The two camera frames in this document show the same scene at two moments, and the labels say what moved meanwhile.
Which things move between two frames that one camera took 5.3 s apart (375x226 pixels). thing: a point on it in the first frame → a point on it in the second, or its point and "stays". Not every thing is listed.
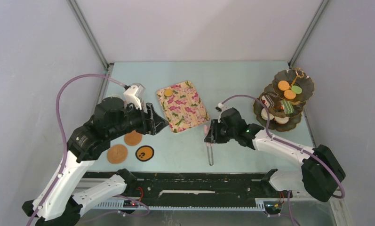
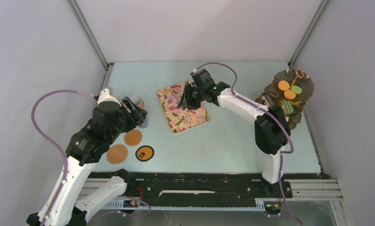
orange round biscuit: [289, 94] stays
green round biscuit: [296, 89] stays
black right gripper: [211, 137] → [186, 102]
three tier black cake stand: [285, 99] stays
